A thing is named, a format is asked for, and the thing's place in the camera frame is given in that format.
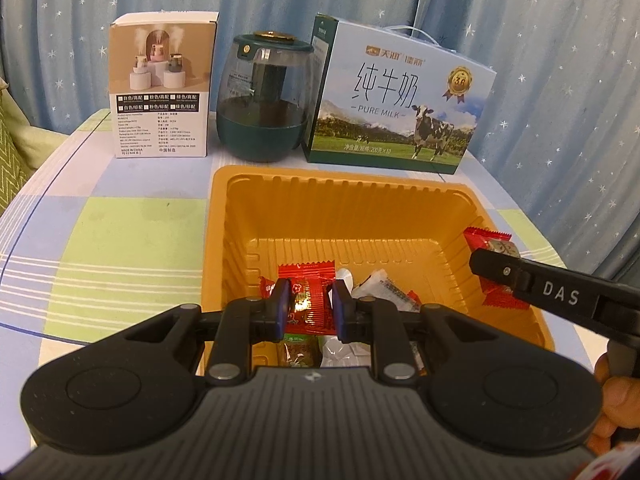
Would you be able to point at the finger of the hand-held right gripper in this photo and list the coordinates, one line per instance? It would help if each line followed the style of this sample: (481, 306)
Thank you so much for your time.
(495, 270)

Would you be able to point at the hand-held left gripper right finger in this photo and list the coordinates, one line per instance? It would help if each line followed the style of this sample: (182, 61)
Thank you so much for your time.
(342, 310)

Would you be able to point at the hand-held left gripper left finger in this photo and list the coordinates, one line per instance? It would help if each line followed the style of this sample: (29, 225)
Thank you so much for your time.
(281, 305)

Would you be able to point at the red yellow-print candy packet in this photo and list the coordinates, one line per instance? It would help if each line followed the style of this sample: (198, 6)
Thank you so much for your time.
(310, 300)

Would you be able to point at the red snack packet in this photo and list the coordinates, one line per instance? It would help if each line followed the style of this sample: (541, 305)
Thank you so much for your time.
(480, 237)

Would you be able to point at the orange plastic tray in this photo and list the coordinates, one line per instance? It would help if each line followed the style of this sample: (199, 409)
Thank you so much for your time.
(350, 220)

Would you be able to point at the person's right hand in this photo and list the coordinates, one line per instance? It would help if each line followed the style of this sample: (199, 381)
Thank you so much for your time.
(622, 410)

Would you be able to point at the small red candy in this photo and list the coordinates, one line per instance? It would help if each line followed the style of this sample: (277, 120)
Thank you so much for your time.
(266, 287)

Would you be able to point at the white candy packet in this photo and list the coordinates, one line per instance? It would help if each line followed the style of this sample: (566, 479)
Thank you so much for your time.
(370, 287)

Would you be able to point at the white crinkled snack packet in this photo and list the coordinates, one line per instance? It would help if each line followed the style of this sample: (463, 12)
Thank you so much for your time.
(345, 352)

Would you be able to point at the green label snack packet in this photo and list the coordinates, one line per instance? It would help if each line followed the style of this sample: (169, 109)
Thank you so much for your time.
(300, 351)

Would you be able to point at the white barcode snack packet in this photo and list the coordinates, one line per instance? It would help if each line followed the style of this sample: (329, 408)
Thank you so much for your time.
(400, 297)

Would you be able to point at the colourful snack packet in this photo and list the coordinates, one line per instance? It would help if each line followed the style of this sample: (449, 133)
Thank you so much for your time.
(417, 357)

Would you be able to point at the red white cloth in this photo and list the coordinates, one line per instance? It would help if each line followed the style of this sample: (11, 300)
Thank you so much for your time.
(620, 467)

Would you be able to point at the checked tablecloth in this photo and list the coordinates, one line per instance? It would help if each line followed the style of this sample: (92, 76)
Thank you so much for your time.
(125, 240)

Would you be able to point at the dark green humidifier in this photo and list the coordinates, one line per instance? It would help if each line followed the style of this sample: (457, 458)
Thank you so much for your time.
(260, 130)

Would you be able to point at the blue milk carton box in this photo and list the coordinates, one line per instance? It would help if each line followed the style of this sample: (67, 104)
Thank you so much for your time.
(360, 125)

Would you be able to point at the white humidifier box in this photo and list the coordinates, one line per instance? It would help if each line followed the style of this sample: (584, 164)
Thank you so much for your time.
(160, 125)

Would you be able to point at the blue starred curtain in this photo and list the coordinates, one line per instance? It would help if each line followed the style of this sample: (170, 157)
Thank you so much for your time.
(550, 35)

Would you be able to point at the light green sheet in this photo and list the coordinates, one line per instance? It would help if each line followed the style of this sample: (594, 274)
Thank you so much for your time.
(50, 135)

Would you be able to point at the green zigzag pillow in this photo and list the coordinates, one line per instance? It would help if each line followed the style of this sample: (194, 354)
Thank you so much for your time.
(12, 165)

